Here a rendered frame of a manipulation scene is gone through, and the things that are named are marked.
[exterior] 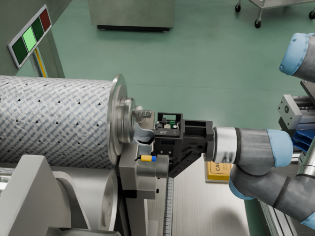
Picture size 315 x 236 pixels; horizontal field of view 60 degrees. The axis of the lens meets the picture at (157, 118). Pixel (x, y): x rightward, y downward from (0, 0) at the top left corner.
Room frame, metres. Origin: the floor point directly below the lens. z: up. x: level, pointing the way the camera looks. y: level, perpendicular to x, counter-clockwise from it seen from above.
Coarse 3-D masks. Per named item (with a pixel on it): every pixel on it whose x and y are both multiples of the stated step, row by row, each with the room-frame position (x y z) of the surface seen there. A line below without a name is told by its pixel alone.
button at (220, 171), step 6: (210, 162) 0.47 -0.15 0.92; (210, 168) 0.45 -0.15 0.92; (216, 168) 0.45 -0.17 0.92; (222, 168) 0.45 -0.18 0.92; (228, 168) 0.45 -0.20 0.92; (210, 174) 0.43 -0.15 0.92; (216, 174) 0.43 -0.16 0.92; (222, 174) 0.43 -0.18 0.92; (228, 174) 0.43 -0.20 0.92; (228, 180) 0.42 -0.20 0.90
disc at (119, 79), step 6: (114, 78) 0.33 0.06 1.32; (120, 78) 0.35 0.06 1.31; (114, 84) 0.31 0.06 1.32; (120, 84) 0.34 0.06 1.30; (126, 84) 0.38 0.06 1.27; (114, 90) 0.30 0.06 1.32; (126, 90) 0.38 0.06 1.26; (114, 96) 0.30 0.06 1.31; (108, 102) 0.28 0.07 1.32; (114, 102) 0.30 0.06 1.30; (108, 108) 0.27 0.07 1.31; (108, 114) 0.27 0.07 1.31; (108, 120) 0.26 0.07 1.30; (108, 126) 0.26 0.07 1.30; (108, 132) 0.25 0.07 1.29; (108, 138) 0.25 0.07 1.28; (108, 144) 0.24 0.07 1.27; (108, 150) 0.24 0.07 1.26; (114, 156) 0.25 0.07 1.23; (114, 162) 0.25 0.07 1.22
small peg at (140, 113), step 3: (135, 111) 0.33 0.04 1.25; (138, 111) 0.33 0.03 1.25; (141, 111) 0.33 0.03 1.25; (144, 111) 0.33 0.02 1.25; (147, 111) 0.33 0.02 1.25; (150, 111) 0.33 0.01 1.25; (135, 114) 0.33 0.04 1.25; (138, 114) 0.33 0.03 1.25; (141, 114) 0.33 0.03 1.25; (144, 114) 0.33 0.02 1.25; (147, 114) 0.33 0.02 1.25; (150, 114) 0.33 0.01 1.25; (135, 117) 0.33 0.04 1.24; (138, 117) 0.33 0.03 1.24; (141, 117) 0.33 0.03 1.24; (144, 117) 0.33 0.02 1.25; (147, 117) 0.33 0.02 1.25; (150, 117) 0.33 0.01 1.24
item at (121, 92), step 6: (120, 90) 0.33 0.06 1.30; (120, 96) 0.33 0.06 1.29; (126, 96) 0.36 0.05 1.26; (114, 108) 0.29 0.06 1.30; (114, 114) 0.28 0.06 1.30; (114, 120) 0.27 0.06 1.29; (114, 126) 0.27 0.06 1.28; (114, 132) 0.26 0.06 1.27; (114, 138) 0.26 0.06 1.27; (114, 144) 0.26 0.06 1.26; (120, 144) 0.29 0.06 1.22; (114, 150) 0.26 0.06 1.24; (120, 150) 0.28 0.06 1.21
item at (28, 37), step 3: (30, 27) 0.72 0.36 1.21; (27, 30) 0.70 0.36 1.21; (30, 30) 0.72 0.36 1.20; (24, 33) 0.68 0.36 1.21; (27, 33) 0.70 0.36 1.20; (30, 33) 0.71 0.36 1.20; (24, 36) 0.68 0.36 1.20; (27, 36) 0.69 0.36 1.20; (30, 36) 0.71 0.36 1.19; (33, 36) 0.72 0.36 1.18; (24, 39) 0.67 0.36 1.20; (27, 39) 0.69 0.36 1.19; (30, 39) 0.70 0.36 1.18; (33, 39) 0.72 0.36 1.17; (27, 42) 0.68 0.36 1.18; (30, 42) 0.70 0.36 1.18; (33, 42) 0.71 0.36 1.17; (27, 45) 0.68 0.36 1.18; (30, 45) 0.69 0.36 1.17; (33, 45) 0.71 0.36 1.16; (30, 48) 0.69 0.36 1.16
